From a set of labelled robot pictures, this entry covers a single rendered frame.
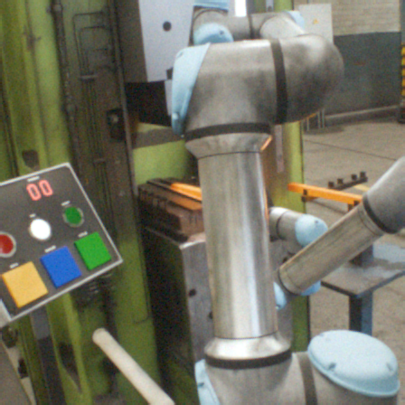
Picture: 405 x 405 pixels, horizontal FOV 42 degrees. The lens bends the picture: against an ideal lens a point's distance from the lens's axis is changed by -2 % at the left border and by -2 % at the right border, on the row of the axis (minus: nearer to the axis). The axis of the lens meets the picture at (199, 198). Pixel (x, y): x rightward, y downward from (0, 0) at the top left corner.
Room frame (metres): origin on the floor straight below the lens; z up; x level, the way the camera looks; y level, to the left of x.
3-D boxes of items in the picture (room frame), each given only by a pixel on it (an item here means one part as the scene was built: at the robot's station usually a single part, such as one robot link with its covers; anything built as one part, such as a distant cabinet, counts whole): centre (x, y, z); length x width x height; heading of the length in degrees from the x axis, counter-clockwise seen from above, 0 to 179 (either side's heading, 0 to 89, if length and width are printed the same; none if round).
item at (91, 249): (1.19, 0.26, 1.01); 0.07 x 0.05 x 0.07; 144
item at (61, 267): (1.11, 0.32, 1.01); 0.07 x 0.05 x 0.07; 144
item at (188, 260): (1.75, 0.03, 0.69); 0.56 x 0.38 x 0.45; 29
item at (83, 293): (1.45, 0.36, 0.80); 0.06 x 0.03 x 0.14; 119
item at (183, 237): (1.60, 0.15, 0.93); 0.40 x 0.03 x 0.03; 29
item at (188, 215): (1.71, 0.08, 0.96); 0.42 x 0.20 x 0.09; 29
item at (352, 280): (1.67, -0.52, 0.69); 0.40 x 0.30 x 0.02; 123
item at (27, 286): (1.03, 0.38, 1.01); 0.07 x 0.05 x 0.07; 144
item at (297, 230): (1.20, -0.23, 1.00); 0.11 x 0.08 x 0.09; 29
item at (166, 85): (1.71, 0.08, 1.32); 0.42 x 0.20 x 0.10; 29
